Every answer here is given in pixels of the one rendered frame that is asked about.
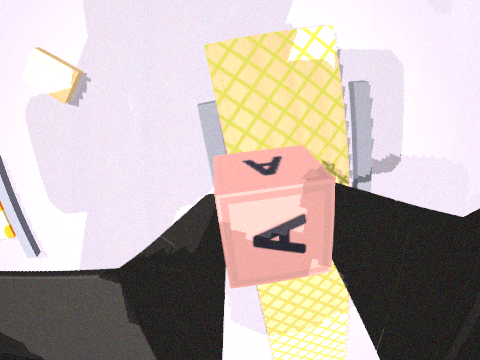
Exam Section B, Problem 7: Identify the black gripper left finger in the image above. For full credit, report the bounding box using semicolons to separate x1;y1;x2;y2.
0;193;227;360

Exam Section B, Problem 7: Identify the pink cube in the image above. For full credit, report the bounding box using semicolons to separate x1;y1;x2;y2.
213;145;335;288

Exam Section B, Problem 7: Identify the yellow strip with crosshatch pattern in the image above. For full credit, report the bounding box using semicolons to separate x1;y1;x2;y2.
204;25;351;360

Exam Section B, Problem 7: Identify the yellow flat strip with orange spots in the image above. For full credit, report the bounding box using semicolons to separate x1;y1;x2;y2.
0;201;16;239

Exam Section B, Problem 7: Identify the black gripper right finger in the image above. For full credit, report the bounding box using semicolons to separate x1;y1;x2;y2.
332;183;480;360

